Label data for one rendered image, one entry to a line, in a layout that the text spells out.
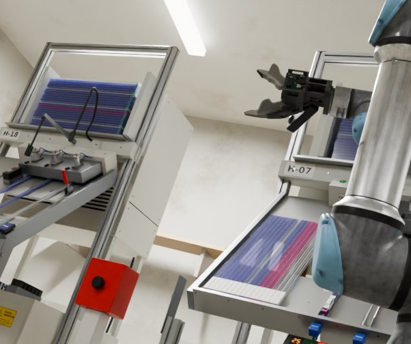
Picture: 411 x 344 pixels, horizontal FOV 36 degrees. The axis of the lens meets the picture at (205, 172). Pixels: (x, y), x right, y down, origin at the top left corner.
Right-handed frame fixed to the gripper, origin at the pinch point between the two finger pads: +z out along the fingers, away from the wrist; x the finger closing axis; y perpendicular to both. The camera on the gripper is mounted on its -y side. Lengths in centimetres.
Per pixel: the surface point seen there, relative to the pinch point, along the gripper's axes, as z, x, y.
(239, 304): -7, 39, -40
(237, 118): 60, -243, -302
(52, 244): 196, -117, -362
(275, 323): -17, 42, -40
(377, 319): -42, 37, -34
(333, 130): -22, -49, -67
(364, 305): -38, 32, -38
